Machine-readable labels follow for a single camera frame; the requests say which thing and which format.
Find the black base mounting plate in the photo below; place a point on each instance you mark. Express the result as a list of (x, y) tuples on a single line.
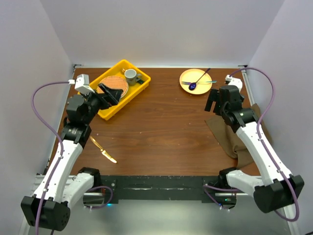
[(174, 188)]

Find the purple iridescent spoon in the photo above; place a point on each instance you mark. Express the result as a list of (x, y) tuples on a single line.
[(193, 85)]

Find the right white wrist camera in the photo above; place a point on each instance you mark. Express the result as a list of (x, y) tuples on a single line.
[(229, 80)]

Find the iridescent fork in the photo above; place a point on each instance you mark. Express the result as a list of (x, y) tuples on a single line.
[(200, 82)]

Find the grey ceramic mug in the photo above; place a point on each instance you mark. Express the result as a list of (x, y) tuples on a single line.
[(132, 77)]

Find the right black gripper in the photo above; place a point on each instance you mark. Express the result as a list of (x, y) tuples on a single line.
[(212, 97)]

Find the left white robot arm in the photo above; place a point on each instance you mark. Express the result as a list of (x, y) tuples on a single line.
[(50, 205)]

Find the yellow round plate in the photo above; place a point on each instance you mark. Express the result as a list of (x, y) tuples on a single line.
[(192, 75)]

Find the gold butter knife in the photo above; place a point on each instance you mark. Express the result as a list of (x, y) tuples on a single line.
[(103, 151)]

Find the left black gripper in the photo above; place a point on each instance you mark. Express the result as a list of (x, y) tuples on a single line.
[(114, 95)]

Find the orange woven coaster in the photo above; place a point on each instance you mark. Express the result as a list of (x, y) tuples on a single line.
[(116, 82)]

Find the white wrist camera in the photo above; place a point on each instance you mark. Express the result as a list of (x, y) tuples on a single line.
[(81, 84), (229, 80)]

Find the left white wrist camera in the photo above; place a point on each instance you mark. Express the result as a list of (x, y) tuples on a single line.
[(81, 84)]

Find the brown cloth napkin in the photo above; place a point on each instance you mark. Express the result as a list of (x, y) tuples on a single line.
[(229, 141)]

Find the yellow plastic tray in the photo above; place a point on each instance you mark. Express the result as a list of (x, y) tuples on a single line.
[(123, 77)]

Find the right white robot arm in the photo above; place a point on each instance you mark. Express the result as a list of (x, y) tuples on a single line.
[(277, 187)]

